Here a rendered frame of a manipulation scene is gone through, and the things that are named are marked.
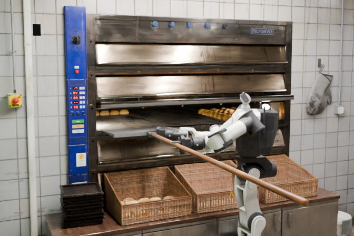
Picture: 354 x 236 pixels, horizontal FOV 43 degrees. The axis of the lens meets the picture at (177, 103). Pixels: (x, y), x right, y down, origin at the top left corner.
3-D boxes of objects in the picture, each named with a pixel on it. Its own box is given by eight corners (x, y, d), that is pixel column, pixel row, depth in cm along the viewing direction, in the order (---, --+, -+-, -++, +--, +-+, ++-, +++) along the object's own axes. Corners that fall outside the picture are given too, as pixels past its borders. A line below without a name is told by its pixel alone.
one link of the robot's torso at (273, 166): (267, 174, 325) (267, 150, 323) (278, 178, 313) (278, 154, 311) (234, 179, 314) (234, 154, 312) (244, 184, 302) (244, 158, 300)
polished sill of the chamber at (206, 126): (95, 136, 359) (95, 130, 359) (279, 123, 430) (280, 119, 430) (96, 137, 353) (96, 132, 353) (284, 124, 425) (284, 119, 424)
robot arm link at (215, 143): (209, 153, 288) (213, 155, 269) (202, 139, 289) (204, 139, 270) (224, 145, 289) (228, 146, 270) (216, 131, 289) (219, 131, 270)
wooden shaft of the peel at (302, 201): (310, 206, 176) (310, 199, 176) (303, 207, 175) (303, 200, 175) (155, 136, 332) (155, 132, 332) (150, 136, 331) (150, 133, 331)
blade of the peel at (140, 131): (182, 133, 351) (182, 129, 351) (114, 137, 329) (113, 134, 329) (164, 126, 384) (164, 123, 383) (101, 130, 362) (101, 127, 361)
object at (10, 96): (7, 107, 325) (7, 92, 324) (22, 106, 329) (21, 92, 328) (8, 107, 318) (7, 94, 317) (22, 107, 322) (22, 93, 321)
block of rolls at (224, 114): (196, 113, 471) (196, 108, 470) (235, 111, 490) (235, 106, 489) (225, 121, 415) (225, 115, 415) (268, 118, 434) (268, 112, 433)
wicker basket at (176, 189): (102, 206, 359) (102, 172, 356) (167, 197, 382) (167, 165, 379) (120, 227, 315) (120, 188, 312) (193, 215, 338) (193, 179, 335)
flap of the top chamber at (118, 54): (96, 66, 348) (94, 42, 352) (285, 64, 418) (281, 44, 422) (97, 64, 344) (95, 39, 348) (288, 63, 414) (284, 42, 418)
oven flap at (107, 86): (97, 99, 350) (94, 75, 354) (284, 92, 421) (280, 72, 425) (98, 97, 346) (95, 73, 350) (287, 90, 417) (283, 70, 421)
